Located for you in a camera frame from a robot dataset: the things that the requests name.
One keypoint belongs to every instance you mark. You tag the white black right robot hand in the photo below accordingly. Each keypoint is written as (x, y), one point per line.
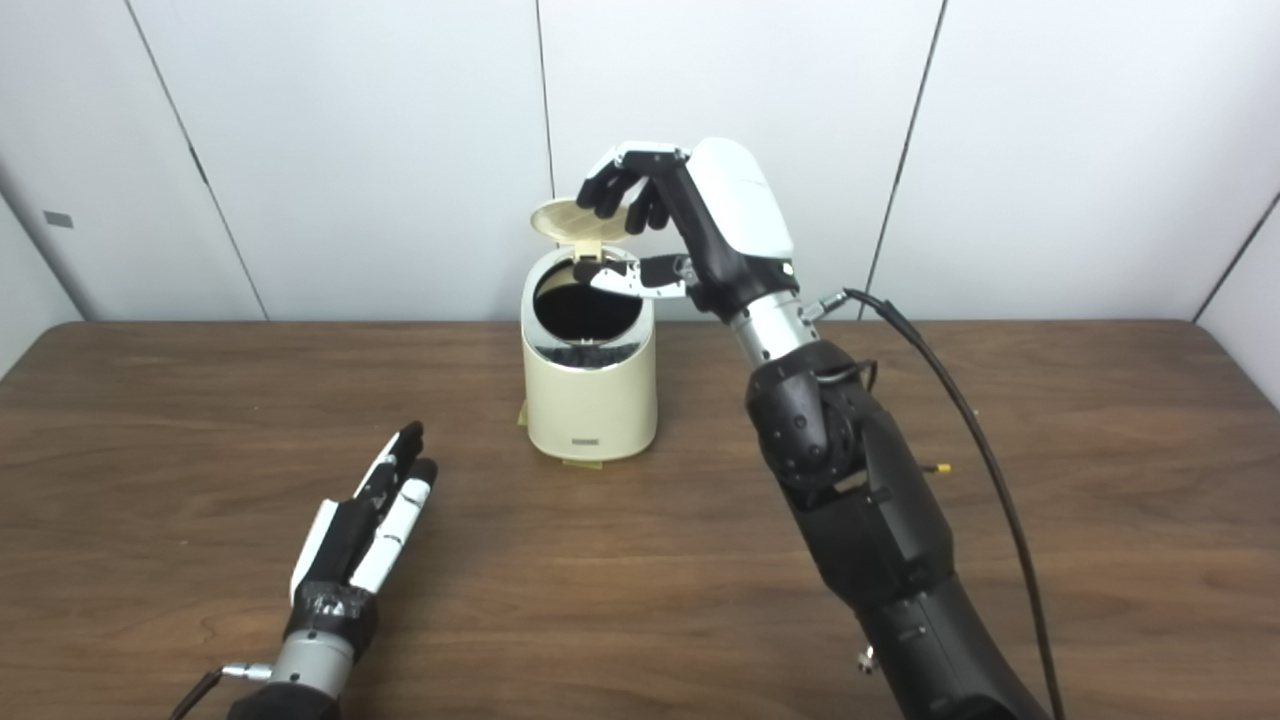
(735, 215)

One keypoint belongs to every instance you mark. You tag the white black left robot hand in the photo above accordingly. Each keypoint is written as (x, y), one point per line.
(355, 540)

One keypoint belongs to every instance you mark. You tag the cream round bin lid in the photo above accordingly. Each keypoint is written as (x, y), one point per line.
(565, 222)

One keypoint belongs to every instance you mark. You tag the cream-colored bin body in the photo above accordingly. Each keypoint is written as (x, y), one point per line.
(590, 405)

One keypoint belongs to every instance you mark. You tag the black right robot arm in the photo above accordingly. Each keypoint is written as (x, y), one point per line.
(860, 500)

